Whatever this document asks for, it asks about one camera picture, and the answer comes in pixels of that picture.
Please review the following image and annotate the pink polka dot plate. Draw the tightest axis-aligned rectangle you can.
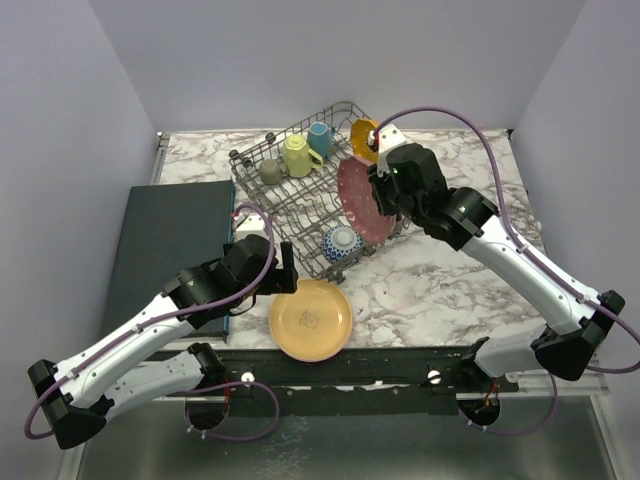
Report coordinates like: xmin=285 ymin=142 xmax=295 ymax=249
xmin=336 ymin=156 xmax=396 ymax=244

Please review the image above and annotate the red blue patterned bowl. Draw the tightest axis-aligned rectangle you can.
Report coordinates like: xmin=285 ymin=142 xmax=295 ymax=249
xmin=321 ymin=225 xmax=364 ymax=264

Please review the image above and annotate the cream yellow round plate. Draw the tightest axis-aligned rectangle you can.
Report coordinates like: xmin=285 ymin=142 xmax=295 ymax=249
xmin=269 ymin=279 xmax=353 ymax=356

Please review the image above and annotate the yellow polka dot plate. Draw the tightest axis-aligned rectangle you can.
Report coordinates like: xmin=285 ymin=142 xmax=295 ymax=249
xmin=350 ymin=118 xmax=379 ymax=164

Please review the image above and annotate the grey wire dish rack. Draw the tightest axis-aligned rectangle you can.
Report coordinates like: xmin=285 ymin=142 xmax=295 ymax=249
xmin=229 ymin=101 xmax=377 ymax=284

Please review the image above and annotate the grey ceramic mug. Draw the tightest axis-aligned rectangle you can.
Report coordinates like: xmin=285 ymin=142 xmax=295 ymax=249
xmin=258 ymin=158 xmax=288 ymax=186

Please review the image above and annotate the blue ceramic mug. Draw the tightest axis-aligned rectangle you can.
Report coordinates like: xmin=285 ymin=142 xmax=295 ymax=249
xmin=307 ymin=122 xmax=335 ymax=160

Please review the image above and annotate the light green ceramic mug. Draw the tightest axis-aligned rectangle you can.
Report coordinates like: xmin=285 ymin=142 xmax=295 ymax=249
xmin=283 ymin=134 xmax=324 ymax=178

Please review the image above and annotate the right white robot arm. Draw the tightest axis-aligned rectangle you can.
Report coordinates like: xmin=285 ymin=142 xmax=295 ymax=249
xmin=367 ymin=143 xmax=625 ymax=392

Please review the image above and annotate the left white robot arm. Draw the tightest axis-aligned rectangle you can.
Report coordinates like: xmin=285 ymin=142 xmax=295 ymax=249
xmin=24 ymin=234 xmax=298 ymax=450

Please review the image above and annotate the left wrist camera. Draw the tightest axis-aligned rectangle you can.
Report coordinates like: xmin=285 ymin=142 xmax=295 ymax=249
xmin=233 ymin=213 xmax=268 ymax=242

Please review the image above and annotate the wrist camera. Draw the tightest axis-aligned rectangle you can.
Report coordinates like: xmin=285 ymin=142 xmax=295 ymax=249
xmin=367 ymin=123 xmax=407 ymax=177
xmin=233 ymin=213 xmax=268 ymax=242

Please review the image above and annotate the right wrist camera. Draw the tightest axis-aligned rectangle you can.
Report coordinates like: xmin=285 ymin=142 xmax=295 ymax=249
xmin=367 ymin=123 xmax=407 ymax=177

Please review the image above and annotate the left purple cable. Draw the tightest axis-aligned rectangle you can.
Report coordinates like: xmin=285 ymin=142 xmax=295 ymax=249
xmin=23 ymin=203 xmax=281 ymax=442

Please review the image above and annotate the purple cable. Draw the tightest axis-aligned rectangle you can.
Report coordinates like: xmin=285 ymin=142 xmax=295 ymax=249
xmin=23 ymin=203 xmax=281 ymax=442
xmin=374 ymin=105 xmax=640 ymax=436

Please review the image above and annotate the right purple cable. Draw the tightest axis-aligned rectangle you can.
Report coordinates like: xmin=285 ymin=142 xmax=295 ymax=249
xmin=374 ymin=105 xmax=640 ymax=436

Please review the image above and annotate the aluminium frame rail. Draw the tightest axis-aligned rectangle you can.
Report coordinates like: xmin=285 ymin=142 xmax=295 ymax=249
xmin=505 ymin=370 xmax=609 ymax=397

